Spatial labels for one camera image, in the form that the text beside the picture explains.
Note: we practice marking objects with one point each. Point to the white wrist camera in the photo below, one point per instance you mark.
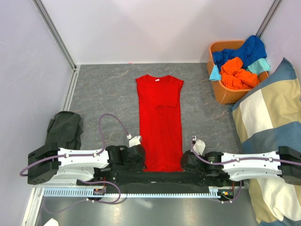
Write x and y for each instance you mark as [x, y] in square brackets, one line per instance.
[198, 146]
[133, 141]

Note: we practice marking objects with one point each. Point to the aluminium corner frame post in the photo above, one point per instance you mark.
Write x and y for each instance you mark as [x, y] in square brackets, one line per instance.
[54, 32]

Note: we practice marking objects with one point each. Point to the light blue slotted cable duct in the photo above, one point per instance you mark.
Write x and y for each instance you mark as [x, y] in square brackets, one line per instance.
[94, 193]

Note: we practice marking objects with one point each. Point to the orange plastic laundry basket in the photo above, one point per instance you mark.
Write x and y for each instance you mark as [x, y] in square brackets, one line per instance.
[225, 95]

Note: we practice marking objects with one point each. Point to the white object bottom left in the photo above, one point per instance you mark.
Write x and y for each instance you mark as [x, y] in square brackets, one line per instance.
[51, 222]

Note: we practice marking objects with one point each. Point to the orange t shirt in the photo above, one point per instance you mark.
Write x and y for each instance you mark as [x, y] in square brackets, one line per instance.
[235, 77]

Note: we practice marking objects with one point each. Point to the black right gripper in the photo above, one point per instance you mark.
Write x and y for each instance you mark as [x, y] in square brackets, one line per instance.
[189, 171]

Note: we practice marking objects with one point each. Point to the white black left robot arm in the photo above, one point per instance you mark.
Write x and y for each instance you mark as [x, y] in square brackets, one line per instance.
[51, 164]

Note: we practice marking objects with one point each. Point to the blue and teal t shirt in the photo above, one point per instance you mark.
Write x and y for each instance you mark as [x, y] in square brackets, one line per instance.
[251, 51]

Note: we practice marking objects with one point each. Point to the blue and beige checked pillow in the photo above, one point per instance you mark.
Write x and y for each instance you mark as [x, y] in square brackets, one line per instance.
[266, 118]

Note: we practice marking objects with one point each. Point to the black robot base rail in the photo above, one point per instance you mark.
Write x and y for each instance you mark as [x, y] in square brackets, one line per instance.
[192, 174]

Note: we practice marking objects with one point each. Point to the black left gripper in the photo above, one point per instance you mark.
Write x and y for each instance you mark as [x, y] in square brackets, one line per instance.
[140, 165]

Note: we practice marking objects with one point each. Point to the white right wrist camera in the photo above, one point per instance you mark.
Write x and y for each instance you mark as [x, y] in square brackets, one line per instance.
[198, 146]

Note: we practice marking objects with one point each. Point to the red t shirt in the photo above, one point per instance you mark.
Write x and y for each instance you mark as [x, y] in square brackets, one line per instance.
[160, 122]

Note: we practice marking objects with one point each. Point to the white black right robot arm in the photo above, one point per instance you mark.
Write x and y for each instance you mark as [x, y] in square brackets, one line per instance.
[285, 163]

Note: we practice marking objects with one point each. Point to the dark green striped folded shirt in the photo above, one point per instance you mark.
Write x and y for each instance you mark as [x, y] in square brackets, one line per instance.
[65, 129]

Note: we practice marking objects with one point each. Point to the right aluminium corner post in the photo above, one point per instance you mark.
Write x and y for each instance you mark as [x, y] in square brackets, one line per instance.
[268, 18]

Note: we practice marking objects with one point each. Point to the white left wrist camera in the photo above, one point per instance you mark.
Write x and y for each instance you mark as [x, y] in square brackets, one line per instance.
[133, 141]

